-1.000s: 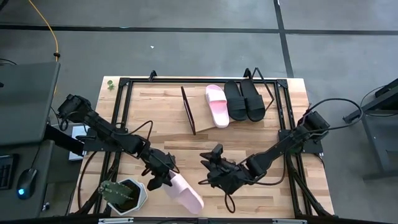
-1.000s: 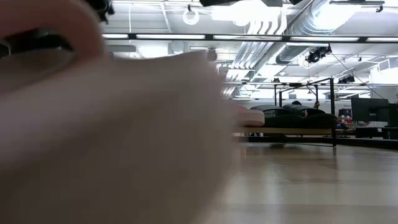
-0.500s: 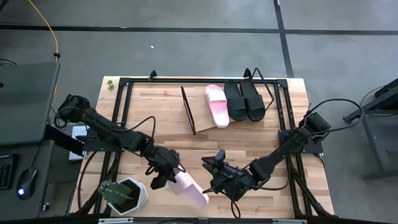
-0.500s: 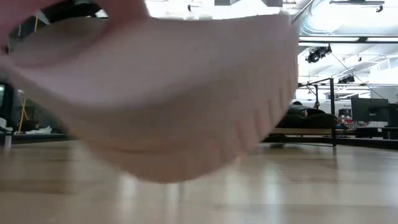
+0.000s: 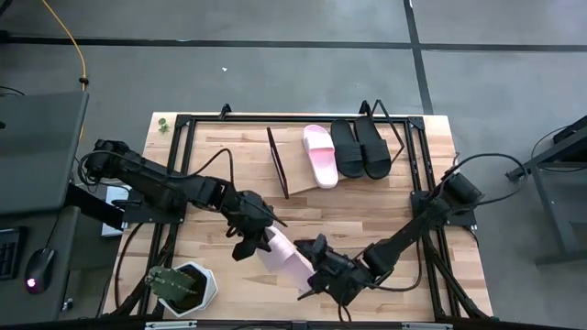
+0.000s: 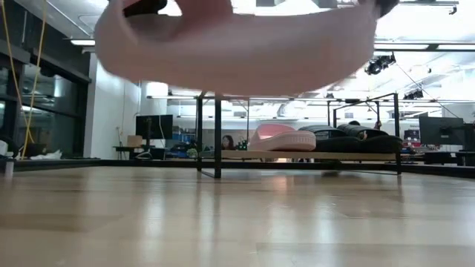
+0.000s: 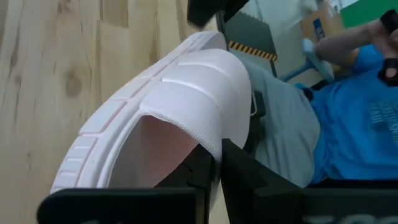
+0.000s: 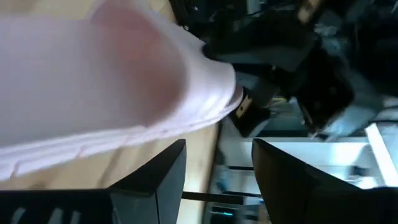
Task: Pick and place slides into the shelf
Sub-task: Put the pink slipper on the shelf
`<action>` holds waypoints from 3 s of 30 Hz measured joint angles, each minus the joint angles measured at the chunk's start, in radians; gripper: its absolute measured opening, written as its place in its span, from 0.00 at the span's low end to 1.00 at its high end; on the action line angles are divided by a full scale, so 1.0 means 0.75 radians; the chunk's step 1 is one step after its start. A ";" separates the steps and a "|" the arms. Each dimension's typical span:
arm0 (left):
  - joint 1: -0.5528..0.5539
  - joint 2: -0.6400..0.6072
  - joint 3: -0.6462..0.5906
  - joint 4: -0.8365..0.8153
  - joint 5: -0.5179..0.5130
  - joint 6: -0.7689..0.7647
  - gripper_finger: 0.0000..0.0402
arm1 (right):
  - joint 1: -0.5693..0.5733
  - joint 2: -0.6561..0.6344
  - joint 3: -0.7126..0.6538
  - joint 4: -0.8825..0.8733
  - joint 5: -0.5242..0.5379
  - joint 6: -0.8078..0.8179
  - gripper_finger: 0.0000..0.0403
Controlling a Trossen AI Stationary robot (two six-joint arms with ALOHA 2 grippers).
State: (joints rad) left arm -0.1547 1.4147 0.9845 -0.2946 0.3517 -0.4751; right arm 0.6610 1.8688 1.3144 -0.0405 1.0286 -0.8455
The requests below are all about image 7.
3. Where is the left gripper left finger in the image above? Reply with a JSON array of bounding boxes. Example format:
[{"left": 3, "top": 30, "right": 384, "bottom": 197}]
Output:
[{"left": 154, "top": 142, "right": 218, "bottom": 213}]

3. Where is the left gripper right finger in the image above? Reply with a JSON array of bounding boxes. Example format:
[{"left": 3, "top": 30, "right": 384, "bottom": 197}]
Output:
[{"left": 220, "top": 138, "right": 305, "bottom": 224}]

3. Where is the pink foam slide sandal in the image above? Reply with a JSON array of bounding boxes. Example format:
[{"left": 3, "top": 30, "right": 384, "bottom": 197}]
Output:
[{"left": 49, "top": 30, "right": 252, "bottom": 195}]

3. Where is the person beside table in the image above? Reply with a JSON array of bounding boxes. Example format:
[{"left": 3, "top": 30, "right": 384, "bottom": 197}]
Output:
[{"left": 242, "top": 9, "right": 398, "bottom": 189}]

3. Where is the grey plate with hazard stripes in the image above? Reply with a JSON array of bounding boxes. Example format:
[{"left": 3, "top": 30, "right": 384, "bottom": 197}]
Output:
[{"left": 222, "top": 12, "right": 279, "bottom": 78}]

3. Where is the cardboard box with blue label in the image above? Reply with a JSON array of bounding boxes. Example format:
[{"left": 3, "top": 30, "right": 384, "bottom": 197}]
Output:
[{"left": 300, "top": 1, "right": 343, "bottom": 43}]

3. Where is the green board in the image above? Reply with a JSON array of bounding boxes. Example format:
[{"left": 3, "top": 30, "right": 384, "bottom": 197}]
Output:
[{"left": 340, "top": 0, "right": 398, "bottom": 29}]

